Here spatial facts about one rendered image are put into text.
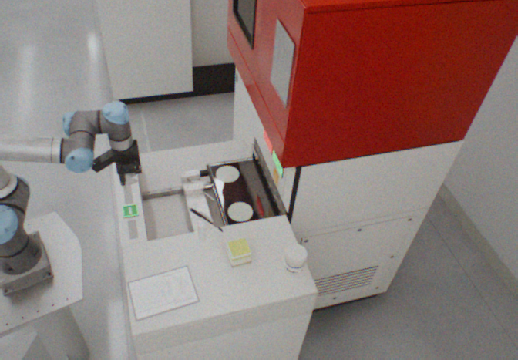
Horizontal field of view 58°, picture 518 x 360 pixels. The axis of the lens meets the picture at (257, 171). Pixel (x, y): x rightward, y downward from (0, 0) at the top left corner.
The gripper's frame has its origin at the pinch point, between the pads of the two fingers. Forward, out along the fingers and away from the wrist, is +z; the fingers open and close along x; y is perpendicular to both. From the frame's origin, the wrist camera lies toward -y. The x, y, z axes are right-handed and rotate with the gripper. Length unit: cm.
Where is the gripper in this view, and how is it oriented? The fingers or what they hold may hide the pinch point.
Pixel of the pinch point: (122, 186)
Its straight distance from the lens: 173.4
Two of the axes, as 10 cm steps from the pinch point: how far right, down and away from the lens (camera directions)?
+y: 9.6, -1.5, 2.5
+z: -0.7, 7.0, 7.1
